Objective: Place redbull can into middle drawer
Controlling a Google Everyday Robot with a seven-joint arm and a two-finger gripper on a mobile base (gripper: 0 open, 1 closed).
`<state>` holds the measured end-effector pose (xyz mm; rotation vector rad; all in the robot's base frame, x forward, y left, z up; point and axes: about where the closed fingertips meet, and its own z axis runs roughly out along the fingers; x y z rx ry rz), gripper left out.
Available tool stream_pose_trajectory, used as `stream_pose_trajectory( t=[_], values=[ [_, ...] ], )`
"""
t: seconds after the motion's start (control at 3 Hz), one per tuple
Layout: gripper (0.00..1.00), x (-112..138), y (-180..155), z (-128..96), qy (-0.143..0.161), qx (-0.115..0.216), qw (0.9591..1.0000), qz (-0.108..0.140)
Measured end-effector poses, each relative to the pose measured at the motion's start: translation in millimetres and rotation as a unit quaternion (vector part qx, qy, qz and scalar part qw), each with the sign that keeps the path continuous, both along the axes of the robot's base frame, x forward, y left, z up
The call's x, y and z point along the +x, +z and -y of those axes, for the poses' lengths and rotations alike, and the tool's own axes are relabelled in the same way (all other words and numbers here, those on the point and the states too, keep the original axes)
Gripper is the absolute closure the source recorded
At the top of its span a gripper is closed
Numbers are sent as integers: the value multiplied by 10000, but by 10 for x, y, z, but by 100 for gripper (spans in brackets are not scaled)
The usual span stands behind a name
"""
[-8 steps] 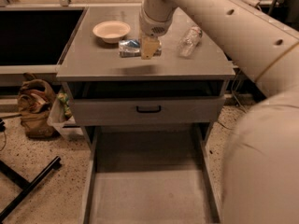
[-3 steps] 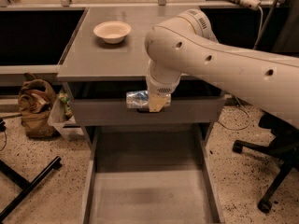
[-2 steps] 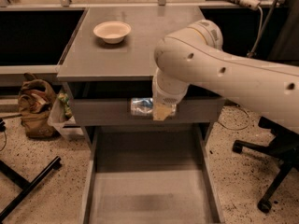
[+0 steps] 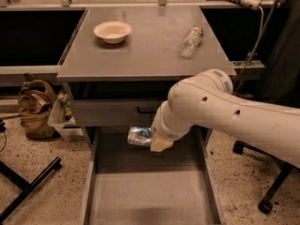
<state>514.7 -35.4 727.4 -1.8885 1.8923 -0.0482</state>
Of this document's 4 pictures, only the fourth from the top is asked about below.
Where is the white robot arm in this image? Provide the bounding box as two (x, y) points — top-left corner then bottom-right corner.
(150, 69), (300, 168)

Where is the grey open middle drawer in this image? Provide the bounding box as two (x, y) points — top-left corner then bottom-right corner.
(79, 127), (226, 225)

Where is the grey top drawer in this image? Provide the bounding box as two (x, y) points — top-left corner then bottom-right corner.
(68, 81), (175, 127)

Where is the grey drawer cabinet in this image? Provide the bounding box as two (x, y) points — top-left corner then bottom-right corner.
(56, 5), (237, 152)

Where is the clear plastic bottle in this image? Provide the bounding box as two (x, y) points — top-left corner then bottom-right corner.
(178, 25), (203, 58)

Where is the clear plastic bin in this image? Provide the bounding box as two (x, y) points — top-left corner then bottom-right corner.
(48, 99), (83, 141)

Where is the green snack packet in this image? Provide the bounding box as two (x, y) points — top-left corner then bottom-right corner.
(58, 93), (72, 119)

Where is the white paper bowl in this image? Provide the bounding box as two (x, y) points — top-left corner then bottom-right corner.
(94, 22), (131, 44)

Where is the brown paper bag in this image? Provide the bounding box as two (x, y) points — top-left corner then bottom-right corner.
(18, 73), (58, 140)

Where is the black metal stand leg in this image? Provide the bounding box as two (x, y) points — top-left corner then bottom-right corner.
(0, 157), (62, 225)

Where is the grey hanging cable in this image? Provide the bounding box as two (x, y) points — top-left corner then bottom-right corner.
(232, 0), (287, 94)

